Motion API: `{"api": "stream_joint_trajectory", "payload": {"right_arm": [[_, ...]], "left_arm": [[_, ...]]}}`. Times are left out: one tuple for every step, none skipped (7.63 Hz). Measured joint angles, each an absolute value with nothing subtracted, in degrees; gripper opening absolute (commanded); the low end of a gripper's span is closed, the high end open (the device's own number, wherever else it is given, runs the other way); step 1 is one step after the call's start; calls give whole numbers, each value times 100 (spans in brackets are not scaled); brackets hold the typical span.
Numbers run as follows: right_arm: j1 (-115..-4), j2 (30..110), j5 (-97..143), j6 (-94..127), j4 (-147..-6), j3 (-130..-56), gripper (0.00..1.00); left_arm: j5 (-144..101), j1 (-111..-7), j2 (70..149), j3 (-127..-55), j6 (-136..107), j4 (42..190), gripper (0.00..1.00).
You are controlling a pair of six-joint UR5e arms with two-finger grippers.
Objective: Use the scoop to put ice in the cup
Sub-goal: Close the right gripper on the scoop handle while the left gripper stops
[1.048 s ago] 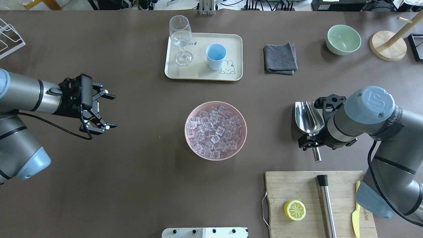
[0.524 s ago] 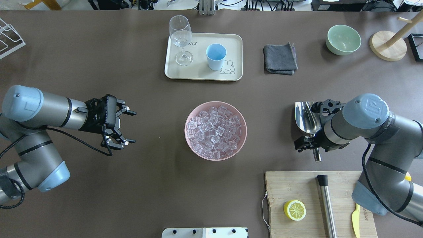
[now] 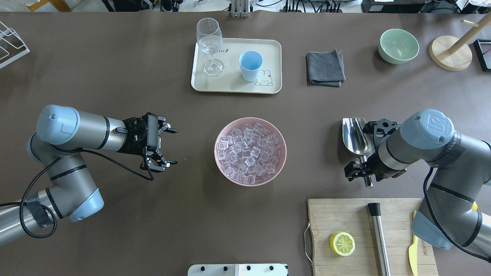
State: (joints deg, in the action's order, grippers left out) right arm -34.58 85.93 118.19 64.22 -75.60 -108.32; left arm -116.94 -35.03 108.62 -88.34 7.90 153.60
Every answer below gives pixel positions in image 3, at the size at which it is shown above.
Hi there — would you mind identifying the aluminium frame post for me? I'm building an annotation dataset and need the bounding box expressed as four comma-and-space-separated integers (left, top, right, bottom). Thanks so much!
230, 0, 251, 18

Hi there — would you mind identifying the folded grey cloth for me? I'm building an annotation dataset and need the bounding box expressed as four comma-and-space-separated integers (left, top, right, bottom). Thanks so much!
306, 49, 346, 87

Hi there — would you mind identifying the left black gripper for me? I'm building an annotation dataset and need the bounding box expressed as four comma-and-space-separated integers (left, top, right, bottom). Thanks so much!
114, 112, 178, 173

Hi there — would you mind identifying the wooden cup tree stand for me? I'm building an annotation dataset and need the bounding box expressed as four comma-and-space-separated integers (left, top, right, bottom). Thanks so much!
428, 13, 491, 71

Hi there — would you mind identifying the white wire cup rack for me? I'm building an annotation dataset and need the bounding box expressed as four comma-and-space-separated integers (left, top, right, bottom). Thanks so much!
0, 22, 30, 69

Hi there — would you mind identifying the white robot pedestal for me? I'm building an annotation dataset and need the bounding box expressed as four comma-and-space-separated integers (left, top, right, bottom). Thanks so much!
187, 263, 289, 276

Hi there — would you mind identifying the halved lemon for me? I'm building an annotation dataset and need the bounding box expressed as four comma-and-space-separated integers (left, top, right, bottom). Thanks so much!
329, 231, 356, 256

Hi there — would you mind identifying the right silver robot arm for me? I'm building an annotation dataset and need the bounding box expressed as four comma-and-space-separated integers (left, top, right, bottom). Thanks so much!
345, 109, 491, 262

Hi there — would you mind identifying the bamboo cutting board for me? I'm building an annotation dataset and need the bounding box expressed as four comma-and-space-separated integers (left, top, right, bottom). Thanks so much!
307, 199, 421, 276

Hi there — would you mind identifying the clear wine glass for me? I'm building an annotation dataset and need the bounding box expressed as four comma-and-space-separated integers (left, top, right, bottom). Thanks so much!
196, 18, 224, 77

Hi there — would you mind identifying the cream serving tray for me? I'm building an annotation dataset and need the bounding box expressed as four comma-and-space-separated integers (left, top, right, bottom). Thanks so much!
191, 38, 282, 95

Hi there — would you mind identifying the black tray with rack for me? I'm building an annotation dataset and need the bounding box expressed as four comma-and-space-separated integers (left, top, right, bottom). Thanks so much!
473, 39, 491, 72

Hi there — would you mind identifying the metal ice scoop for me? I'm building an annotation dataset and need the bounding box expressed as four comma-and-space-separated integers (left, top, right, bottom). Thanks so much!
342, 117, 374, 189

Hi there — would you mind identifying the blue plastic cup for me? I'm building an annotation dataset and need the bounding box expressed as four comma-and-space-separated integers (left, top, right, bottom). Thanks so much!
239, 51, 263, 82

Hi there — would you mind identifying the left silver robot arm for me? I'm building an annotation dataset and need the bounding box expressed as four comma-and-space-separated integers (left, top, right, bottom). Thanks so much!
0, 105, 177, 246

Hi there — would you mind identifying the steel muddler black tip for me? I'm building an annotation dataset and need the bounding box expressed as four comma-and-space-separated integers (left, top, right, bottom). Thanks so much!
367, 202, 392, 276

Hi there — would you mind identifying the green ceramic bowl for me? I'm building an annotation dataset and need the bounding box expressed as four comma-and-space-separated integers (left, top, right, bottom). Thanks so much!
378, 29, 420, 65

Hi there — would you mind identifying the yellow plastic knife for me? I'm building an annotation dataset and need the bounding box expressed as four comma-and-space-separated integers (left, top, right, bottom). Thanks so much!
407, 234, 419, 276

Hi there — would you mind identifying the pink bowl of ice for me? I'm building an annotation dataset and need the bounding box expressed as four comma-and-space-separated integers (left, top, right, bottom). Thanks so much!
214, 117, 287, 187

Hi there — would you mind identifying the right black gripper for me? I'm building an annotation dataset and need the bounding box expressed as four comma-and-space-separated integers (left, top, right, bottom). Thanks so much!
344, 119, 400, 182

